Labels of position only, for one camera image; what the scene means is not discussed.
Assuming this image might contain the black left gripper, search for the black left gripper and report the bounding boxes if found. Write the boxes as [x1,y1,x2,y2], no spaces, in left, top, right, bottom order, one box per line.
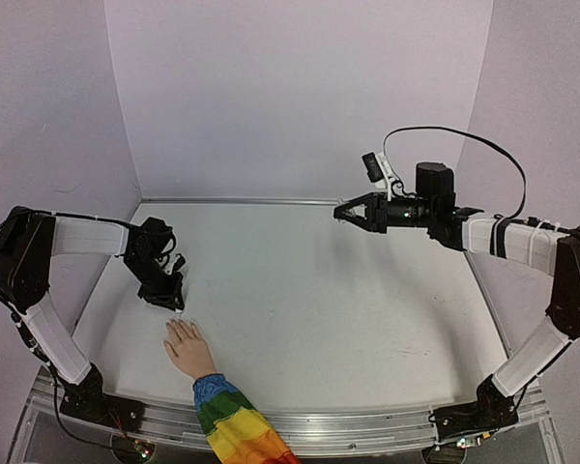
[125,255,186,311]

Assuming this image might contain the clear nail polish bottle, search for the clear nail polish bottle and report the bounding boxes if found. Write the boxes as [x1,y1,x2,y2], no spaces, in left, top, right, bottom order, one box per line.
[333,196,364,221]

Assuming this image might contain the rainbow striped sleeve forearm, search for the rainbow striped sleeve forearm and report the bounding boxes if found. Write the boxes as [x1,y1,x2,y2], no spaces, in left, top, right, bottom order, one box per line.
[193,374,299,464]

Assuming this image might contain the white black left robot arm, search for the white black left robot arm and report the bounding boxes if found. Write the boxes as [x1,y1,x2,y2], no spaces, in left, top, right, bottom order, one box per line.
[0,206,186,432]

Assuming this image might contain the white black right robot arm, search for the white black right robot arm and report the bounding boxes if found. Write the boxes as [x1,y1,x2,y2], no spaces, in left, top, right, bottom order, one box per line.
[333,154,580,440]

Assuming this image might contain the mannequin hand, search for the mannequin hand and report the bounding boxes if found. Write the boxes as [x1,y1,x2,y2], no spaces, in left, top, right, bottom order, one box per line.
[163,319,218,381]

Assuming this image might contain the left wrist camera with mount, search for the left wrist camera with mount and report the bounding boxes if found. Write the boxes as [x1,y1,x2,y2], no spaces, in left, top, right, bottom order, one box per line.
[161,253,188,276]

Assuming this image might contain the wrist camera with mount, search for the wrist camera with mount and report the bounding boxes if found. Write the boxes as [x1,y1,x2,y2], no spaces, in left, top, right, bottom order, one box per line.
[161,253,188,276]
[362,152,402,200]

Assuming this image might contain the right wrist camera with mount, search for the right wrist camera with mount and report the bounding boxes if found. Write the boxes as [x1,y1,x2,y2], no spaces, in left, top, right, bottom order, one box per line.
[362,152,402,200]

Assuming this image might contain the aluminium table edge rail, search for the aluminium table edge rail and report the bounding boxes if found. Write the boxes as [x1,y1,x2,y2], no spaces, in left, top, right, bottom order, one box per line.
[140,196,340,206]

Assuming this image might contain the black right camera cable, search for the black right camera cable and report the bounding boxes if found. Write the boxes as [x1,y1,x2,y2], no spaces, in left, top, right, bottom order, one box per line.
[382,126,528,218]

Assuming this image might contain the aluminium front frame rail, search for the aluminium front frame rail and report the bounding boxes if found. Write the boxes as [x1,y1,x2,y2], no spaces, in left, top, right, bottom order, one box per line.
[26,374,560,456]

